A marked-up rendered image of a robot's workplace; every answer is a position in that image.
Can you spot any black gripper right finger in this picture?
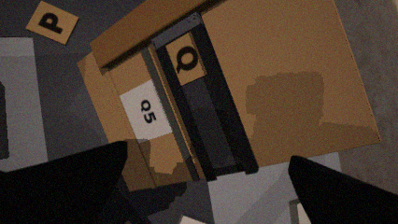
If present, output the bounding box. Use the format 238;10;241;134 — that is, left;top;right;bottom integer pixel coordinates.
288;155;398;224

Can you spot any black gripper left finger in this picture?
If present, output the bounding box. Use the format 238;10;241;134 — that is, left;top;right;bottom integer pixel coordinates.
0;141;128;224

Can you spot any white paper ticket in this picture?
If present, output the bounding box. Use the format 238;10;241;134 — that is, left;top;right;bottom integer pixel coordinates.
120;79;173;144

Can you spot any beige flat box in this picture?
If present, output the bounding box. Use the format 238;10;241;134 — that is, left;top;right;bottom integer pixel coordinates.
289;199;311;224

